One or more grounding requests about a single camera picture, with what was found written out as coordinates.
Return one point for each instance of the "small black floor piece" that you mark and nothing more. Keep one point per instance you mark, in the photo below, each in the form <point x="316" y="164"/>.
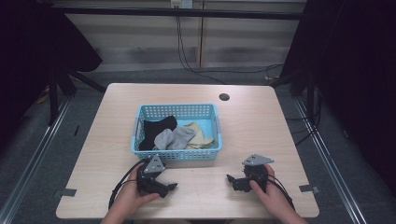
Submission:
<point x="76" y="130"/>

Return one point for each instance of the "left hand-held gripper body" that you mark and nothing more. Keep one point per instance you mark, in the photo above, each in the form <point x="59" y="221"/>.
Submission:
<point x="152" y="169"/>

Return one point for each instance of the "person's right hand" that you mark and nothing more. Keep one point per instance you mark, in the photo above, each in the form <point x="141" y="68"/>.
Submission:
<point x="271" y="194"/>

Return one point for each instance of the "grey tape strip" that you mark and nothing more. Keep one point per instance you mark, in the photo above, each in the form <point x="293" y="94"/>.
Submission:
<point x="67" y="192"/>
<point x="308" y="188"/>

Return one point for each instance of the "black metal stand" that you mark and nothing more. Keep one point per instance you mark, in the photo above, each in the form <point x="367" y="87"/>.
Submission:
<point x="62" y="82"/>
<point x="306" y="90"/>

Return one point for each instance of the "white wall socket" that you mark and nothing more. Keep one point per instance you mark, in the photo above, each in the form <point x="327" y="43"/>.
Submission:
<point x="181" y="3"/>

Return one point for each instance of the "cream sock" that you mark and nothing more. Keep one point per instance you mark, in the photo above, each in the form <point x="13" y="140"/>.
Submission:
<point x="199" y="137"/>

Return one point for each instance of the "blue plastic basket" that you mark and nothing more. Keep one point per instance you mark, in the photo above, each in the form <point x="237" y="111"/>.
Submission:
<point x="205" y="119"/>

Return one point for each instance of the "metal floor rail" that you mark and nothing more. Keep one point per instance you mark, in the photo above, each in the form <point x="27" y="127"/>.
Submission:
<point x="34" y="161"/>
<point x="330" y="161"/>

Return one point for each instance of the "person's left hand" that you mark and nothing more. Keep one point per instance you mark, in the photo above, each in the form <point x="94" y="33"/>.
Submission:
<point x="132" y="194"/>

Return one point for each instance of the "black sock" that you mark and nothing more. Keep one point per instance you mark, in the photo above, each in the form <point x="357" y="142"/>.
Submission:
<point x="155" y="129"/>

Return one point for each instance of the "black horizontal bar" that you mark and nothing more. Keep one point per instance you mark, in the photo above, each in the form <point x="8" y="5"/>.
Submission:
<point x="174" y="12"/>

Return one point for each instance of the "grey sock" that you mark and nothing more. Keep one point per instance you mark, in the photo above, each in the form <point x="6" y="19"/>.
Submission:
<point x="176" y="138"/>

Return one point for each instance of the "dark curtain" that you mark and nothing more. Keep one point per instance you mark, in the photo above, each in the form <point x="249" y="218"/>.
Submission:
<point x="34" y="53"/>
<point x="355" y="77"/>

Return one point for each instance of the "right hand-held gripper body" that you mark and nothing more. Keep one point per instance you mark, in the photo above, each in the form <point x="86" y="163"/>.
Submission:
<point x="256" y="174"/>

